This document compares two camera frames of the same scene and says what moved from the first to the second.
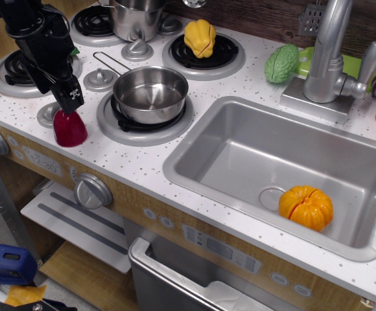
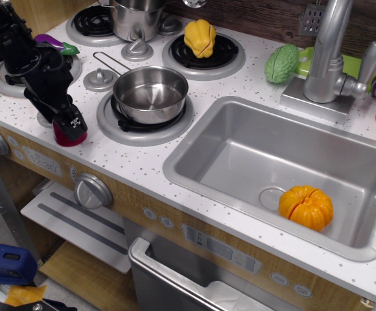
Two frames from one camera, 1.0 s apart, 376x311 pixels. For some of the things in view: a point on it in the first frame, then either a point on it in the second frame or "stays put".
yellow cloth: x=19 y=295 stays put
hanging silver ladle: x=194 y=4 stays put
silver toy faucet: x=327 y=91 stays put
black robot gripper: x=46 y=43 -> x=45 y=74
